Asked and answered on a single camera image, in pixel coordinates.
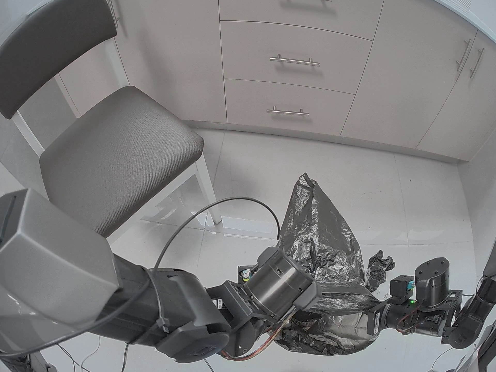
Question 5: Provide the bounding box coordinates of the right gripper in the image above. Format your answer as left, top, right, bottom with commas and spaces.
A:
365, 303, 419, 337

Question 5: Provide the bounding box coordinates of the black plastic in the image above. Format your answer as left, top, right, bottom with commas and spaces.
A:
366, 250, 396, 293

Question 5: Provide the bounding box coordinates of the black plastic bag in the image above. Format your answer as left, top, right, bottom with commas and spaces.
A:
271, 172, 382, 356

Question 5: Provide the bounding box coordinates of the beige cabinet with drawers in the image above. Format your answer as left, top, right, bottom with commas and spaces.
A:
56, 0, 496, 164

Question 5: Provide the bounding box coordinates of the grey white chair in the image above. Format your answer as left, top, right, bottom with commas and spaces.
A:
0, 0, 223, 247

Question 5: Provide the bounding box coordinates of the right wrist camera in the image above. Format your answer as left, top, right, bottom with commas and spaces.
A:
389, 275, 414, 306

